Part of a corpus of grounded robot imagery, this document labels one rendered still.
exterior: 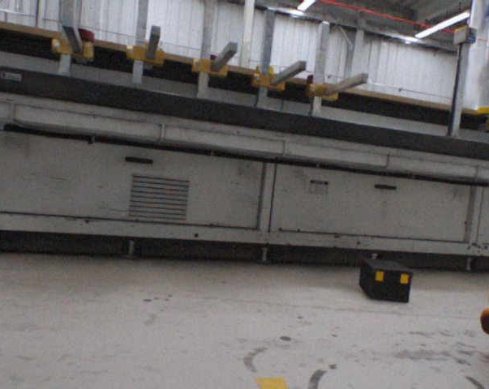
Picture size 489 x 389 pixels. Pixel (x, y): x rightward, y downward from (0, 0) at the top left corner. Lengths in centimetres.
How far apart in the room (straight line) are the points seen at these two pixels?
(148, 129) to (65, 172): 44
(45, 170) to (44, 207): 15
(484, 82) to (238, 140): 547
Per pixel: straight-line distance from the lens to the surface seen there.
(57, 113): 166
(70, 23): 139
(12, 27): 189
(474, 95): 680
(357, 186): 219
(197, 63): 167
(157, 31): 139
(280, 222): 202
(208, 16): 174
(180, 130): 165
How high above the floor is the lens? 39
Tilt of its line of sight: 3 degrees down
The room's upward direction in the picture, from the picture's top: 6 degrees clockwise
